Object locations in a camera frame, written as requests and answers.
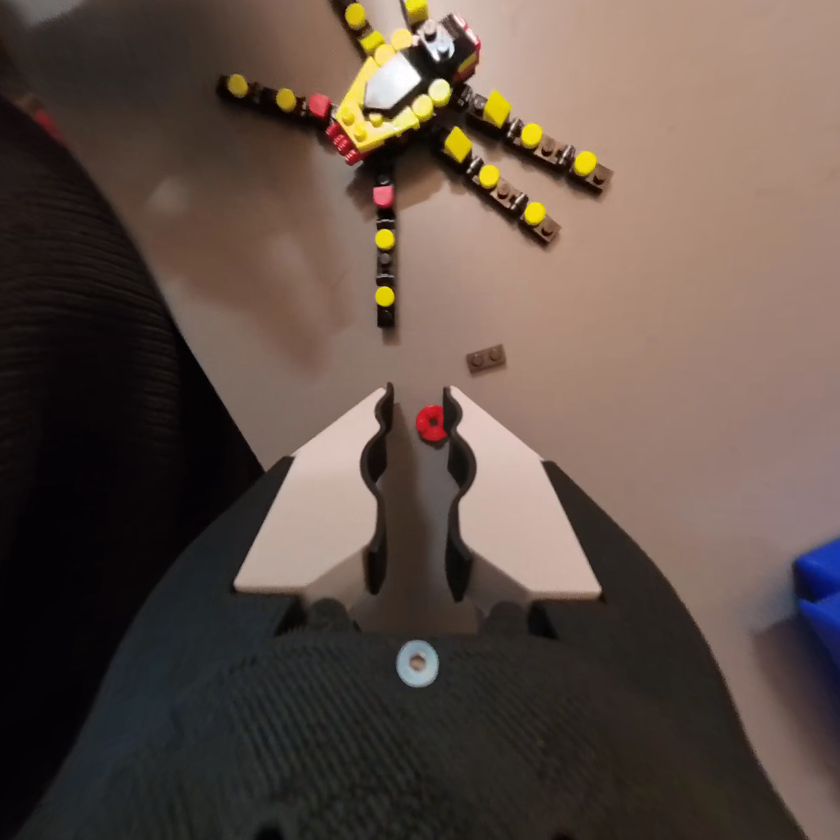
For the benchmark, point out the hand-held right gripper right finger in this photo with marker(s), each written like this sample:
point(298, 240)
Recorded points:
point(525, 512)

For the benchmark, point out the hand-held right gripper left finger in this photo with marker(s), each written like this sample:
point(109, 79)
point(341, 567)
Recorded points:
point(315, 512)

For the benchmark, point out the round red lego piece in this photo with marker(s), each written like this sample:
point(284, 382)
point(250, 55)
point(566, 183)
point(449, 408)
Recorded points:
point(431, 424)

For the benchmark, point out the small dark brown lego plate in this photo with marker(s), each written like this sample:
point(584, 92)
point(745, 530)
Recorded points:
point(486, 359)

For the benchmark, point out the yellow black lego spider model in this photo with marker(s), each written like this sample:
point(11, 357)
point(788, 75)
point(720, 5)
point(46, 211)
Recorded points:
point(407, 111)

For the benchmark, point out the person's dark clothing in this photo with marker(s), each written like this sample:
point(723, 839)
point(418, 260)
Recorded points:
point(85, 459)

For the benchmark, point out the blue plastic bin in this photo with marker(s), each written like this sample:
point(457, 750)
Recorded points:
point(820, 590)

